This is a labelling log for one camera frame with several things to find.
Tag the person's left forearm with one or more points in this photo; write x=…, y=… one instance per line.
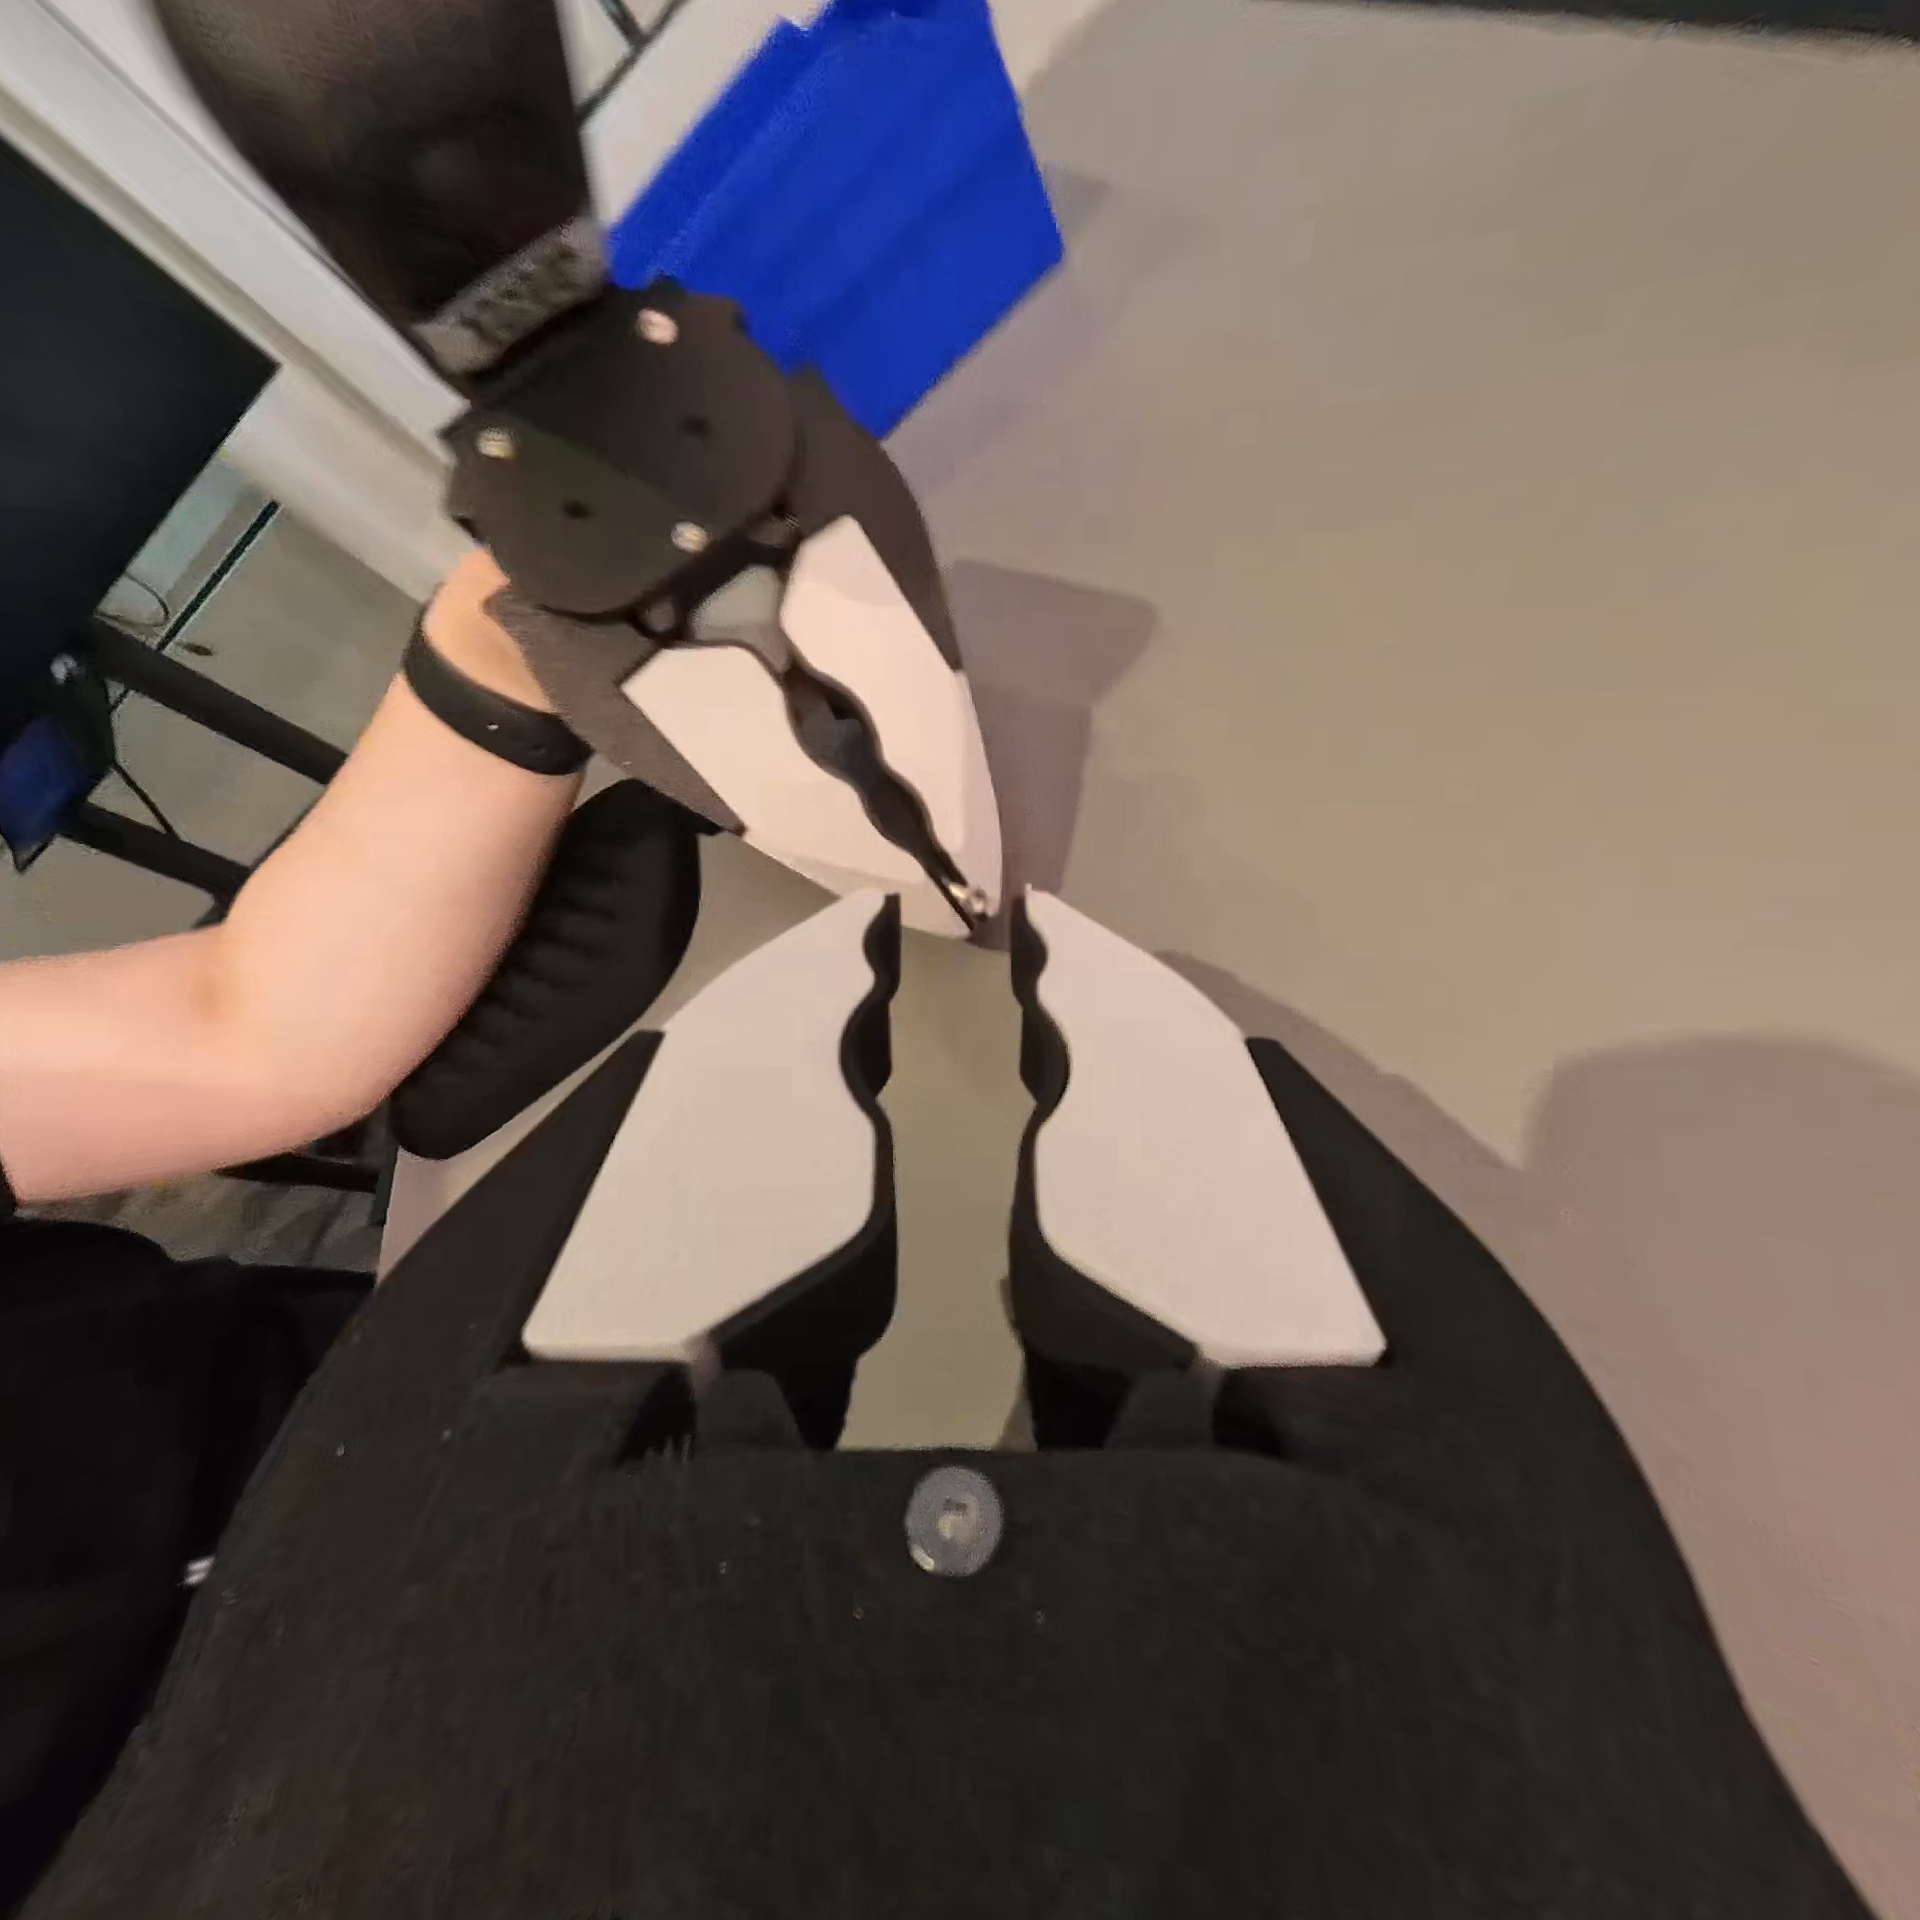
x=225, y=976

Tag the black monitor stand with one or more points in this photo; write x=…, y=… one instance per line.
x=225, y=705

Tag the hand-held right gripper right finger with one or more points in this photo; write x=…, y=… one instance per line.
x=1185, y=1171

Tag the person's black clothing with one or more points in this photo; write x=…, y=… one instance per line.
x=91, y=1424

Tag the grey desk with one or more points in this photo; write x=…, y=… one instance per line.
x=1423, y=601

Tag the black wristband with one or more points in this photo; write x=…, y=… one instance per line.
x=481, y=720

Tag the black office chair armrest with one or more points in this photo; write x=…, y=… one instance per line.
x=603, y=929

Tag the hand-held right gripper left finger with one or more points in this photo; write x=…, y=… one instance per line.
x=722, y=1171

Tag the large dark monitor screen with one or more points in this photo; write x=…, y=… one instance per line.
x=106, y=421

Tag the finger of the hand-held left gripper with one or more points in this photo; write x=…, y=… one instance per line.
x=753, y=752
x=901, y=675

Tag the person's left hand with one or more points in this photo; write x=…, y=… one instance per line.
x=478, y=615

